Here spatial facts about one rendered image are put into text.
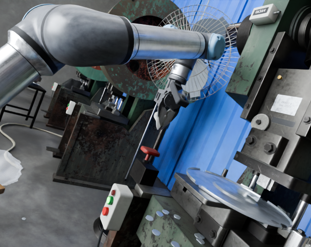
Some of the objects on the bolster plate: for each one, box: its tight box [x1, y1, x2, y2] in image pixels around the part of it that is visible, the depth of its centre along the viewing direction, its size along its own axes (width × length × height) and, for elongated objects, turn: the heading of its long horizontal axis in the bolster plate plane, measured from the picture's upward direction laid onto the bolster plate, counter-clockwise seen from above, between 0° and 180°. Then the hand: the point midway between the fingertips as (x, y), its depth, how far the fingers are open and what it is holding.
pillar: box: [291, 199, 309, 229], centre depth 63 cm, size 2×2×14 cm
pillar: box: [248, 174, 259, 192], centre depth 77 cm, size 2×2×14 cm
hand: (160, 127), depth 83 cm, fingers closed
